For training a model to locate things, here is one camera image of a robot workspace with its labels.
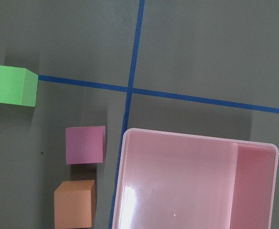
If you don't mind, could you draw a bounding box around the right orange block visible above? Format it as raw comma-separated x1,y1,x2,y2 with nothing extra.
54,180,97,229

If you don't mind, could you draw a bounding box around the pink plastic tray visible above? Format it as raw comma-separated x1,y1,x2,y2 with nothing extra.
109,128,279,229

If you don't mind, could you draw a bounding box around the green block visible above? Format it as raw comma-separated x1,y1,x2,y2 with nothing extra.
0,65,38,107

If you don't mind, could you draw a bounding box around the right pink block near tray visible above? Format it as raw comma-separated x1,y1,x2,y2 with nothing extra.
65,126,106,165

